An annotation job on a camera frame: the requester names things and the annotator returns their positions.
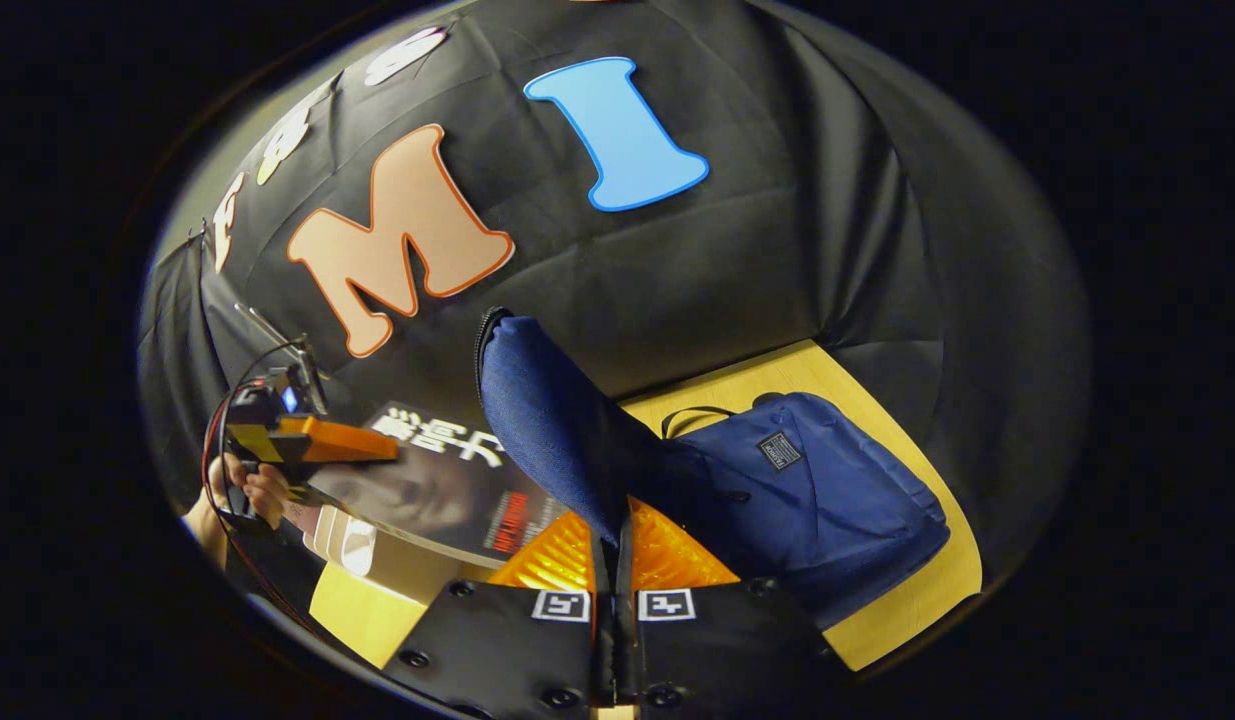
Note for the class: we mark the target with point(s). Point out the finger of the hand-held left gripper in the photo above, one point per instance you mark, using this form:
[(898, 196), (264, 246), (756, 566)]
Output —
[(327, 440)]

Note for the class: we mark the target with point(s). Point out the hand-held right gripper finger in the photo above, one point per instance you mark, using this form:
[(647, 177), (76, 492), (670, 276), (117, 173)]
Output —
[(625, 620), (604, 620)]

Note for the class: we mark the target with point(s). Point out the dark grey cover book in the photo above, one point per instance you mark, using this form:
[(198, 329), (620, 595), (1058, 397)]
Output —
[(427, 490)]

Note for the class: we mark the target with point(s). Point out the white bookshelf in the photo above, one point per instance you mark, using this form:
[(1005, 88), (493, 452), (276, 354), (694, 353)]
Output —
[(397, 570)]

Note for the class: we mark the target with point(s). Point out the blue schoolbag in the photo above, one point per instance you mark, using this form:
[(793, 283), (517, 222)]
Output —
[(807, 500)]

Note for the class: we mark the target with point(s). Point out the black backdrop cloth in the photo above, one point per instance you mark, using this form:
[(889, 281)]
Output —
[(777, 250)]

